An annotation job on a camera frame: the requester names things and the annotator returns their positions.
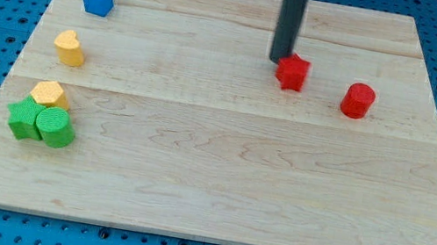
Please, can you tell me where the light wooden board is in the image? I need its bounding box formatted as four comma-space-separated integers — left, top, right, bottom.
0, 0, 437, 245

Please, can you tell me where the red star block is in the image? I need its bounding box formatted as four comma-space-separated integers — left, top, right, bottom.
276, 54, 311, 92

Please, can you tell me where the red cylinder block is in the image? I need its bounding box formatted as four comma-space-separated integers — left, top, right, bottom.
340, 83, 376, 119

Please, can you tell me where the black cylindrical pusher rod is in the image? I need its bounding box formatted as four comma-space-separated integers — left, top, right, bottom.
269, 0, 308, 64

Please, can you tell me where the green cylinder block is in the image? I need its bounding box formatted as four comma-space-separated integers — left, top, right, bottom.
36, 107, 75, 148

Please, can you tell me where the yellow heart block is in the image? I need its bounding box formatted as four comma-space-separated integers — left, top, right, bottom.
54, 30, 84, 67

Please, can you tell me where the yellow hexagon block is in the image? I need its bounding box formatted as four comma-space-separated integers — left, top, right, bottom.
30, 81, 69, 111

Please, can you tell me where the green star block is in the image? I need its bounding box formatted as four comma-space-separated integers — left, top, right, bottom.
7, 96, 46, 141

